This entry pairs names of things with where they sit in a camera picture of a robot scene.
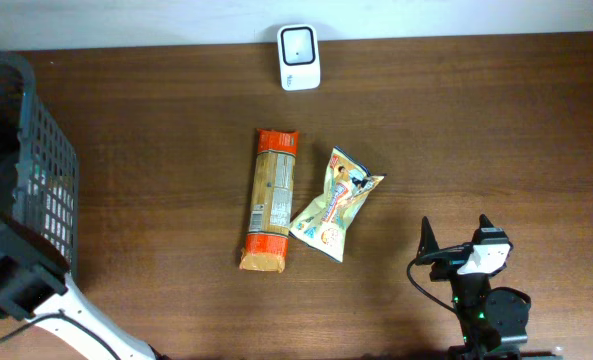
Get orange spaghetti packet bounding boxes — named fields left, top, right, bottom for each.
left=239, top=129, right=299, bottom=273

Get cream snack bag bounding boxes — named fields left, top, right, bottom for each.
left=289, top=146, right=385, bottom=263

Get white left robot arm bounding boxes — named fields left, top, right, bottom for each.
left=0, top=212, right=166, bottom=360

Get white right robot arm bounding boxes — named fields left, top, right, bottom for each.
left=409, top=215, right=531, bottom=359

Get white barcode scanner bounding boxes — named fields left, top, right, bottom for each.
left=276, top=24, right=321, bottom=91

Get dark grey plastic basket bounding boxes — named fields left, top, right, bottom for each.
left=0, top=52, right=80, bottom=277

